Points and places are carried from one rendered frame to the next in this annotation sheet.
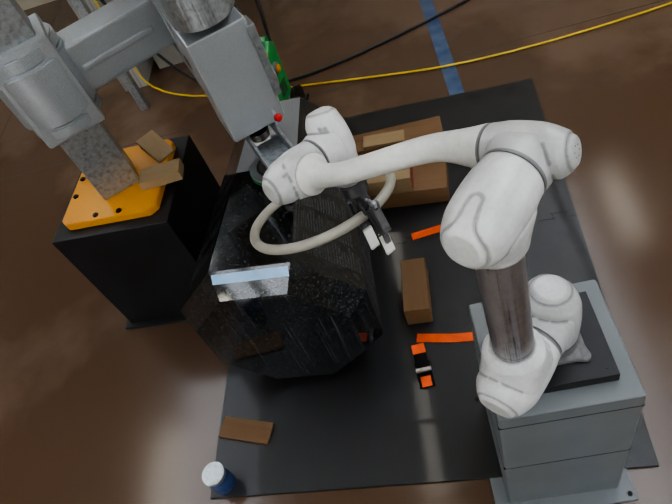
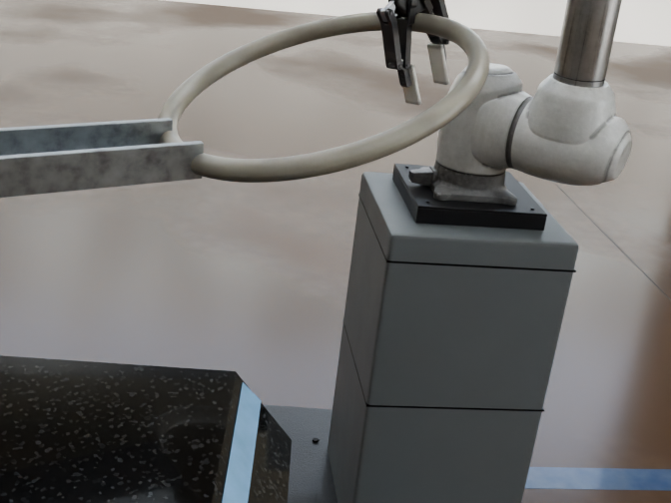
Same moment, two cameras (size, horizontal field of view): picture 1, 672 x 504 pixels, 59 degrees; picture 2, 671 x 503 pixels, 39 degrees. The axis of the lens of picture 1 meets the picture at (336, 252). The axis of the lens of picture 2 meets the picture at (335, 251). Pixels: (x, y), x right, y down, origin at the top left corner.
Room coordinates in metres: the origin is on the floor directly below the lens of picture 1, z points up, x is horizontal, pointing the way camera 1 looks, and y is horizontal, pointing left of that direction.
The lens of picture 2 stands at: (1.82, 1.26, 1.49)
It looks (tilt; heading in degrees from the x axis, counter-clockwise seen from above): 23 degrees down; 247
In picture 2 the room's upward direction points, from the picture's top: 7 degrees clockwise
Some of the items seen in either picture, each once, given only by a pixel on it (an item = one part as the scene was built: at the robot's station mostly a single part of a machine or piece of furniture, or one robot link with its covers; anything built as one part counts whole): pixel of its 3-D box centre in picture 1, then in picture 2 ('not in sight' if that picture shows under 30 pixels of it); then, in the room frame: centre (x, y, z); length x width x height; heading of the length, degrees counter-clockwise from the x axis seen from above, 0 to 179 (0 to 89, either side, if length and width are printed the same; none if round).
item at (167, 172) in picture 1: (161, 174); not in sight; (2.31, 0.60, 0.81); 0.20 x 0.10 x 0.05; 80
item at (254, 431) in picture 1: (246, 430); not in sight; (1.35, 0.70, 0.02); 0.25 x 0.10 x 0.01; 58
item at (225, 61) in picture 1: (225, 66); not in sight; (2.05, 0.11, 1.32); 0.36 x 0.22 x 0.45; 10
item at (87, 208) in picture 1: (120, 182); not in sight; (2.44, 0.83, 0.76); 0.49 x 0.49 x 0.05; 72
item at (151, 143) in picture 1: (155, 146); not in sight; (2.54, 0.61, 0.80); 0.20 x 0.10 x 0.05; 24
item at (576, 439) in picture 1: (548, 402); (436, 361); (0.78, -0.47, 0.40); 0.50 x 0.50 x 0.80; 76
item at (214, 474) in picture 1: (218, 478); not in sight; (1.16, 0.84, 0.08); 0.10 x 0.10 x 0.13
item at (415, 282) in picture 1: (416, 290); not in sight; (1.65, -0.28, 0.07); 0.30 x 0.12 x 0.12; 161
